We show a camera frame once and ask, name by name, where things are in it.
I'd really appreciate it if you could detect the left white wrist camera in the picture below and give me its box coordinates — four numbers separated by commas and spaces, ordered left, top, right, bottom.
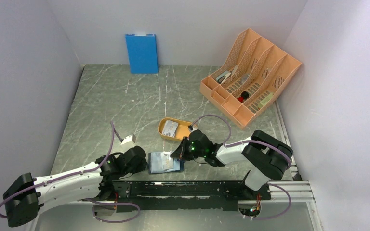
121, 134, 136, 146

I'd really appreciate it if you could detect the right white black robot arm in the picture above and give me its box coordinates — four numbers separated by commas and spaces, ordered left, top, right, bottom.
171, 130, 293, 199

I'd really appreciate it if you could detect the grey item in organizer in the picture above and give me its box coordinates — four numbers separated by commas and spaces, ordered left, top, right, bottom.
239, 74, 249, 84

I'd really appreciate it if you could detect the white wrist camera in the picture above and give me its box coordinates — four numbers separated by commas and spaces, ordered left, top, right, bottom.
187, 124, 198, 132
121, 134, 136, 146

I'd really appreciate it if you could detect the orange oval tray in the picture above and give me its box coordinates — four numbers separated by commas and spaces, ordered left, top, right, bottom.
158, 117, 192, 141

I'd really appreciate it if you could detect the green sticky note pad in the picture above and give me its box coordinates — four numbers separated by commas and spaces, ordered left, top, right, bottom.
258, 92, 273, 109

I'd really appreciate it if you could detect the red black stamp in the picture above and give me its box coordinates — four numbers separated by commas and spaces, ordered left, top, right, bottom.
237, 91, 250, 103

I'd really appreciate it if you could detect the navy blue card holder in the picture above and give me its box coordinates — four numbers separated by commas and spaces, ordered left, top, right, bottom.
148, 151, 184, 174

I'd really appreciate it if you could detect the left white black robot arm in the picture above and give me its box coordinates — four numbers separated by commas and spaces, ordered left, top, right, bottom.
2, 146, 147, 228

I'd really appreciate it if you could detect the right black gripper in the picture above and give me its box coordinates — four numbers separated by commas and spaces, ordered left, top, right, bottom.
171, 136, 206, 161

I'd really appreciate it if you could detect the blue folder box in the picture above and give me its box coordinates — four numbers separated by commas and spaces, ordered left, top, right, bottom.
125, 34, 159, 74

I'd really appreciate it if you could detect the orange desk file organizer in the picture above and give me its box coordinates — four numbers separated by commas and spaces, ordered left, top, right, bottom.
200, 28, 302, 129

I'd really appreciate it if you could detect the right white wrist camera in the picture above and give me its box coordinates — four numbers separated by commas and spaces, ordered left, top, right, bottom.
187, 124, 198, 132

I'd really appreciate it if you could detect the grey stapler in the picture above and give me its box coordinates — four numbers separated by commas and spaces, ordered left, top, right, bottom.
215, 71, 232, 84

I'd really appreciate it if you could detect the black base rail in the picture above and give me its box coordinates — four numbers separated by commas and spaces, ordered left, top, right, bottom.
94, 180, 271, 212

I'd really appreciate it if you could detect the silver VIP card stack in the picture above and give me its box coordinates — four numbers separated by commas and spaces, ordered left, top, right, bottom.
161, 120, 179, 137

